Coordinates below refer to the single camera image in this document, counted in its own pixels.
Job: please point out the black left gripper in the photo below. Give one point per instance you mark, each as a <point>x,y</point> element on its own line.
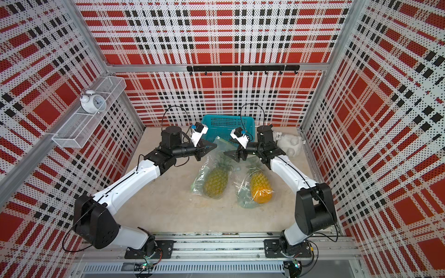
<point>203,150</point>

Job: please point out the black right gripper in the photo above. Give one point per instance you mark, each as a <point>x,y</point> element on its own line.
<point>244,153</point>

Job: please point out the clear zip-top bag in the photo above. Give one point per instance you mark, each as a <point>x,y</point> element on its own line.
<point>241,182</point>
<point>222,147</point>

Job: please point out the green-yellow pineapple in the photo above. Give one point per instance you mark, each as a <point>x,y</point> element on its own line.
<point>217,179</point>

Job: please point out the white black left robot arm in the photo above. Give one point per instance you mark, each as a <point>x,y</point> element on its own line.
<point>94,215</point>

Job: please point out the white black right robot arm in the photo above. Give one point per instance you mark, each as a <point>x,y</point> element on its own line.
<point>314,207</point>

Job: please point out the orange-yellow pineapple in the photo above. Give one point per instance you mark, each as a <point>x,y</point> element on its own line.
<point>260,187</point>

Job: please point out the teal plastic basket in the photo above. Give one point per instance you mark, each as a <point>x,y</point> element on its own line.
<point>222,125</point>

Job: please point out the white plush dog toy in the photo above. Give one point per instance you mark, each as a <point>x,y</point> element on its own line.
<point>289,143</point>

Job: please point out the white alarm clock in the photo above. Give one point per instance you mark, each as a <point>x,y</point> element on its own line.
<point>92,102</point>

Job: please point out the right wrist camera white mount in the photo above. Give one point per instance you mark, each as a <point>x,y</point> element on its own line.
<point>240,136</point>

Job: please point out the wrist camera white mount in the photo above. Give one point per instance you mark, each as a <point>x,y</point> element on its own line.
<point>240,136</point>
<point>197,131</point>

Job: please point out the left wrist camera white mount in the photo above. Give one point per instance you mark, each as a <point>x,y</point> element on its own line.
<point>197,131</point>

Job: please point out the black wall hook rail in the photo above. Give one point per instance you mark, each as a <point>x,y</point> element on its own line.
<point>243,68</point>

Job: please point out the clear wire wall shelf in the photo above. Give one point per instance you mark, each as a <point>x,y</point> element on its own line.
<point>79,127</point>

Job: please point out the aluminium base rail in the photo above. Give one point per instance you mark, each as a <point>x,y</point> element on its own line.
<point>225,255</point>

